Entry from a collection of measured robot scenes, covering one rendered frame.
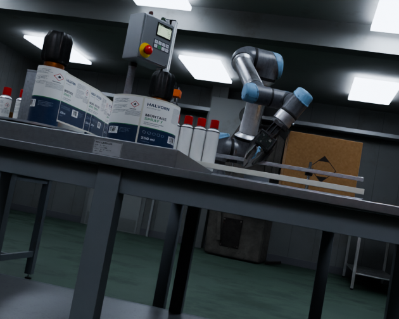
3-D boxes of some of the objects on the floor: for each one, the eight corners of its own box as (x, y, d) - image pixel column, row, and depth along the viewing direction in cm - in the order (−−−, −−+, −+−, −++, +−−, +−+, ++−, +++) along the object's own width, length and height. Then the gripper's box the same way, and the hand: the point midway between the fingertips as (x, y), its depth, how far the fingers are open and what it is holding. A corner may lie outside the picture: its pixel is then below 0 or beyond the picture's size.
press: (282, 264, 921) (306, 123, 939) (278, 269, 816) (305, 110, 834) (208, 249, 946) (233, 112, 964) (196, 253, 841) (223, 99, 859)
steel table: (384, 285, 887) (393, 225, 894) (403, 300, 710) (414, 226, 717) (340, 276, 901) (349, 217, 908) (348, 289, 724) (359, 216, 732)
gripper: (270, 113, 207) (234, 157, 208) (289, 128, 206) (252, 173, 206) (271, 118, 216) (235, 159, 216) (289, 132, 214) (253, 175, 215)
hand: (246, 164), depth 214 cm, fingers closed
